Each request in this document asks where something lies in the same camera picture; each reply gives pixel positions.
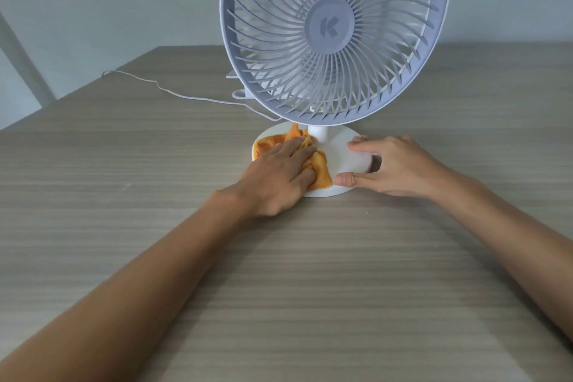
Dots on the white vertical pipe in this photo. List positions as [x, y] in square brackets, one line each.
[27, 68]

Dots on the white desk socket tray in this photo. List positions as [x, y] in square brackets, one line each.
[241, 94]

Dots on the white fan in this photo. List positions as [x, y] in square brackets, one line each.
[331, 26]

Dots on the orange microfiber cloth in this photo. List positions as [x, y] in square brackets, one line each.
[320, 167]

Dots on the person's right hand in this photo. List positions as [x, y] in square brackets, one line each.
[398, 167]

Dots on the person's left hand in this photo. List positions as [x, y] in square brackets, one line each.
[273, 184]

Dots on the person's right forearm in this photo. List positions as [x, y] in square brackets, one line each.
[515, 234]

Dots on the person's left forearm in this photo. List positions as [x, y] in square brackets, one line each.
[134, 287]

